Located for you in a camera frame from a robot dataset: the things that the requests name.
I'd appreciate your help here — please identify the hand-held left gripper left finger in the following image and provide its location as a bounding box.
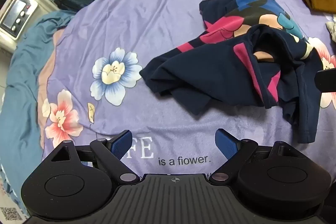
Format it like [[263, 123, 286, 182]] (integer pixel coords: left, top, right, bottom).
[[50, 130, 141, 185]]

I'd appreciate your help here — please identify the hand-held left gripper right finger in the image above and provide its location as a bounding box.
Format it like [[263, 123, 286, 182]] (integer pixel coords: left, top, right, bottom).
[[210, 129, 293, 185]]

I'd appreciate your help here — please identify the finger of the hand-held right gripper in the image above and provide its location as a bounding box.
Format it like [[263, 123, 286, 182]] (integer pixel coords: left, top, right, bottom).
[[314, 69, 336, 92]]

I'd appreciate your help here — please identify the navy cartoon print shirt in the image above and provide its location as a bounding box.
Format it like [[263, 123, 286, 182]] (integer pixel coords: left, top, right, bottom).
[[139, 0, 325, 145]]

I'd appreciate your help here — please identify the white dotted garment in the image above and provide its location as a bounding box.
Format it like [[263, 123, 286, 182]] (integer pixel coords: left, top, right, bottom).
[[325, 15, 336, 43]]

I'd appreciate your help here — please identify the purple floral bedsheet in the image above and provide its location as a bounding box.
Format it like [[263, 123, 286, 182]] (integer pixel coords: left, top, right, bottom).
[[37, 0, 336, 188]]

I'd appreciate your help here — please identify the teal duvet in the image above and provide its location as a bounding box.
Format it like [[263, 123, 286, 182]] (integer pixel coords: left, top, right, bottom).
[[0, 0, 87, 215]]

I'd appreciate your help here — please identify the white appliance with buttons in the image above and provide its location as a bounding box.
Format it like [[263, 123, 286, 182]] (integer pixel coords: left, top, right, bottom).
[[0, 0, 54, 52]]

